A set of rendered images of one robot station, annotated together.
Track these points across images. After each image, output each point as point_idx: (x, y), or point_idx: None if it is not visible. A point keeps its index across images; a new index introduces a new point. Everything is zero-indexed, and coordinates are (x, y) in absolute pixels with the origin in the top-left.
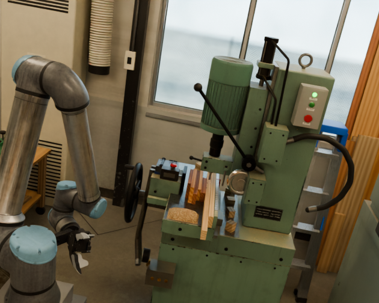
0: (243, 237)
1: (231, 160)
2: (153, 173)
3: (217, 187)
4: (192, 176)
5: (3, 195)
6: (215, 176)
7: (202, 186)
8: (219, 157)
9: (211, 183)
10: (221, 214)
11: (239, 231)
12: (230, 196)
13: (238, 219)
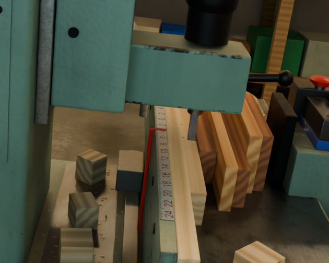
0: (56, 163)
1: (137, 33)
2: None
3: (159, 108)
4: (251, 111)
5: None
6: (171, 152)
7: (207, 122)
8: (184, 38)
9: (180, 128)
10: (122, 162)
11: (61, 176)
12: (77, 243)
13: (53, 212)
